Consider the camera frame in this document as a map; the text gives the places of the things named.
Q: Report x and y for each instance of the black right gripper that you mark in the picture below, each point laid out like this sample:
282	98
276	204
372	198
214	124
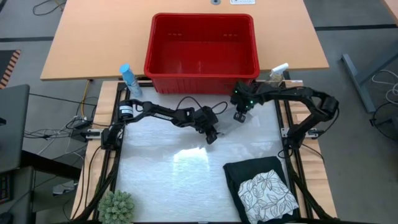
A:
244	101

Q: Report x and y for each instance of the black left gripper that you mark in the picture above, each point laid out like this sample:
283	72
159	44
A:
206	119

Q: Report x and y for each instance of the dark green garment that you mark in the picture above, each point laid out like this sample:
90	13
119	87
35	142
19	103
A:
233	180

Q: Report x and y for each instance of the white leaf-print cloth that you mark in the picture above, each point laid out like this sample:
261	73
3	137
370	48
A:
267	199

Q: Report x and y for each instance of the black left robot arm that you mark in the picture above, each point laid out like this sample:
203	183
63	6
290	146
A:
155	113

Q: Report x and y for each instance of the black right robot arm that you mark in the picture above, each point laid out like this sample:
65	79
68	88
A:
295	93

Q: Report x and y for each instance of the red plastic laundry basket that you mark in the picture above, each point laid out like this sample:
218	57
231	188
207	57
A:
202	84

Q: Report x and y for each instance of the clear spray bottle white trigger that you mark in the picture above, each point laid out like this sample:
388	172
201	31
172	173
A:
277	74

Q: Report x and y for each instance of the wooden table side board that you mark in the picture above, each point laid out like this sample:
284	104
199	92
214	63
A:
105	102
300	112

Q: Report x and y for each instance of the blue spray bottle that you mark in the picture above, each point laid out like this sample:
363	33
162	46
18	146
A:
132	81

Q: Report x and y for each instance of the white power outlet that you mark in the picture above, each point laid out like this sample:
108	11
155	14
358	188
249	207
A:
242	1

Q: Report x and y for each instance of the grey desk grommet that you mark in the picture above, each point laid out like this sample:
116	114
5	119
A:
215	2

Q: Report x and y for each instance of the grey desk leg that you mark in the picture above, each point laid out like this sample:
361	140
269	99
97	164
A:
357	81

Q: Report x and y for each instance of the small green potted plant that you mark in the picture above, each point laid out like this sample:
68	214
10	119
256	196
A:
116	208

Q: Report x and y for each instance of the light wooden desk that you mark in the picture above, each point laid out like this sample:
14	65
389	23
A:
393	7
102	37

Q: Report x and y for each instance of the black side desk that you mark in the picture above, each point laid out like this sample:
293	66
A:
46	165

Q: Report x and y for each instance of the black aluminium table frame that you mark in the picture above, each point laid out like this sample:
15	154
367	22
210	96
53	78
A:
300	211

